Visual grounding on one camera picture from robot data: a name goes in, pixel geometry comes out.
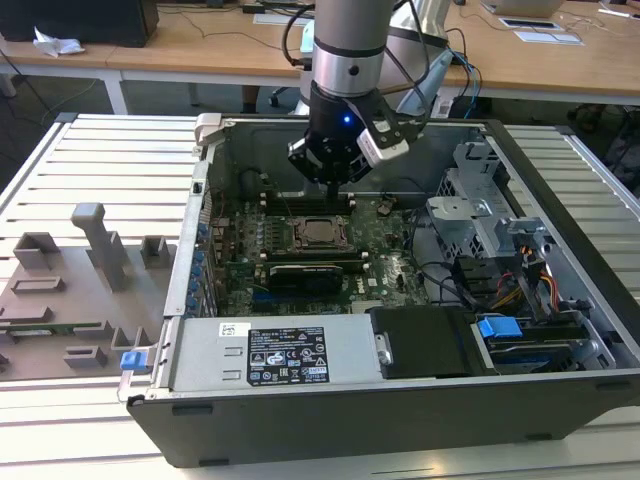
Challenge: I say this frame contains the CPU socket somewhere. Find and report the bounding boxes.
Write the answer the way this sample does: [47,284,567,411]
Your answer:
[288,214,354,252]

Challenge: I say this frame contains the silver power supply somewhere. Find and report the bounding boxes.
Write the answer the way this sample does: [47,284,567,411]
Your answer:
[169,314,385,395]

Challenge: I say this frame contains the silver disk bay bracket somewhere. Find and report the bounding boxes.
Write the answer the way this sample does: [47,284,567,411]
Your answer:
[469,308,620,377]

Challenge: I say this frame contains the crumpled white paper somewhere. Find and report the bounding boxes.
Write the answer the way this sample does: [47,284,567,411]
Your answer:
[32,25,87,58]

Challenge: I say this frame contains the blue slot retainer clips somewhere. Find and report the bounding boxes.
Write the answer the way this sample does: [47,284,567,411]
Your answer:
[185,223,210,312]

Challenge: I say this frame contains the black graphics card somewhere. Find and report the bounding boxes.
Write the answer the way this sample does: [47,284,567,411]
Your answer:
[268,263,346,302]

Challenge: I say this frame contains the blue release latch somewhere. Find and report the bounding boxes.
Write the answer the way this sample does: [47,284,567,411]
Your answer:
[121,351,151,374]

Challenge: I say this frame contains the black internal cable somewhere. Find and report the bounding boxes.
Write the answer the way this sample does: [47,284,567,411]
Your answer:
[410,213,477,310]

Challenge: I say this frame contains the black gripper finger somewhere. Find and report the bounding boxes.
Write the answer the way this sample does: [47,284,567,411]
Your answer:
[333,156,375,212]
[287,137,336,212]

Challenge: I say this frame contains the green motherboard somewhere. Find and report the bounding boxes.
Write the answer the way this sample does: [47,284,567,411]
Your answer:
[209,193,432,319]

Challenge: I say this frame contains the black RAM stick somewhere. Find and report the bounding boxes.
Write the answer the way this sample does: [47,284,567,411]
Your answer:
[268,248,363,260]
[266,193,350,206]

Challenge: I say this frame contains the black open PC case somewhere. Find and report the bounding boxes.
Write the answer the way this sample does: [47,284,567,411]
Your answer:
[117,112,640,471]

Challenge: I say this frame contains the blue disk carrier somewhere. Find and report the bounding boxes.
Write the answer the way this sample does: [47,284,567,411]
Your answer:
[477,315,557,374]

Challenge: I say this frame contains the blue cable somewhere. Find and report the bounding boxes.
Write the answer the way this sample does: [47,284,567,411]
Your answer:
[448,48,485,122]

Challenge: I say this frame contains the silver CPU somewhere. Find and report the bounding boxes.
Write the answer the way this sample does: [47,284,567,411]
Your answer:
[301,219,337,245]

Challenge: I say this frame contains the silver laptop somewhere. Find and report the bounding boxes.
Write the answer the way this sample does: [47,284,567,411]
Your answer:
[479,0,565,19]

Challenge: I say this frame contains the green RAM stick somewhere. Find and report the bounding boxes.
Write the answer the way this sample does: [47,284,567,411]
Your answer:
[8,322,102,335]

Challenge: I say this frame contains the white desk socket panel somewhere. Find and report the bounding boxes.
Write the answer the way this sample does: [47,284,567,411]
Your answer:
[499,16,586,48]

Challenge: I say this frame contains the yellow red wire bundle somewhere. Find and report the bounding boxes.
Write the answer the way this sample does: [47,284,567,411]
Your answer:
[492,239,560,312]

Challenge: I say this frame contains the black drive cover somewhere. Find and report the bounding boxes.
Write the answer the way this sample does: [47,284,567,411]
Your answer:
[367,305,497,382]

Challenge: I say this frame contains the silver drive cage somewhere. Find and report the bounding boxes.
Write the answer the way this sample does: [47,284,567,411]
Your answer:
[425,141,557,262]

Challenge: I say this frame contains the wooden desk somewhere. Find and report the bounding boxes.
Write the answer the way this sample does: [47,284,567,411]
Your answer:
[0,0,640,117]

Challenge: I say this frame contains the grey parts rack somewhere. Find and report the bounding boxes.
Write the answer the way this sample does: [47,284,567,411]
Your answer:
[0,202,180,385]

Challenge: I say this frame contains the black power supply label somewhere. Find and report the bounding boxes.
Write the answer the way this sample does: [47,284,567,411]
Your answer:
[247,326,328,388]

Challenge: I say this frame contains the white keyboard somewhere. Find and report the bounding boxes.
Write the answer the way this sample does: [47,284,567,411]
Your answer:
[253,12,316,27]

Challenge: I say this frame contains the black desktop computer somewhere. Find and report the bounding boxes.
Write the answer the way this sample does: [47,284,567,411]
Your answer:
[0,0,161,49]

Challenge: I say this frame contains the grey case latch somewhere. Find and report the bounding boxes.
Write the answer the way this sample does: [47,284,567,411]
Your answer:
[193,112,237,162]

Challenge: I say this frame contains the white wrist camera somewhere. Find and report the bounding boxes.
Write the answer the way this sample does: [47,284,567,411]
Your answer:
[356,116,412,167]

